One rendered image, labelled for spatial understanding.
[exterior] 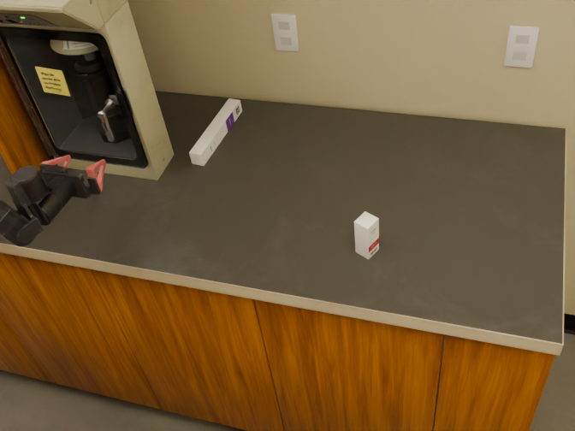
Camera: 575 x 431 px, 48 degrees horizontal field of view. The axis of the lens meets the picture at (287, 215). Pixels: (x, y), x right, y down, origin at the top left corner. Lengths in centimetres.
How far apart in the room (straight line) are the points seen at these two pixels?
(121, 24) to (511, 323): 109
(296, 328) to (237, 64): 84
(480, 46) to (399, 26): 22
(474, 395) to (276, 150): 82
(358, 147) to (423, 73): 27
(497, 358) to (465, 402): 22
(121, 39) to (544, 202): 107
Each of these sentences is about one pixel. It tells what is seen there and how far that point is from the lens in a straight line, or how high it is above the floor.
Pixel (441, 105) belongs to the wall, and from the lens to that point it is 190.
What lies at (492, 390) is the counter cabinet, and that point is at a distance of 164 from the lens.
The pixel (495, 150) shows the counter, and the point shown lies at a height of 94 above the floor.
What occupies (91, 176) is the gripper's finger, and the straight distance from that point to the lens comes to 152.
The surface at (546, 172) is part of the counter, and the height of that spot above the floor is 94.
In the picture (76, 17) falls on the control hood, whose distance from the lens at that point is 145.
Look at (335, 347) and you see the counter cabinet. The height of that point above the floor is 72.
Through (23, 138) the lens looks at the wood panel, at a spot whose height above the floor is 106.
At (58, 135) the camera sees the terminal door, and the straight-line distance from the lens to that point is 184.
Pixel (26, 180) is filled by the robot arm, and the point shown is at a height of 125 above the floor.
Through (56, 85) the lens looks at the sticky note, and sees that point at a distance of 172.
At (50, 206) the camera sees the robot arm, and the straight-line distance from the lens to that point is 147.
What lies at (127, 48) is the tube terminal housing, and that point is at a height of 132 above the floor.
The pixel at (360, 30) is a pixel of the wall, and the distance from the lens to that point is 181.
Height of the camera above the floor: 208
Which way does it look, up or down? 45 degrees down
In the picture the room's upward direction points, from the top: 9 degrees counter-clockwise
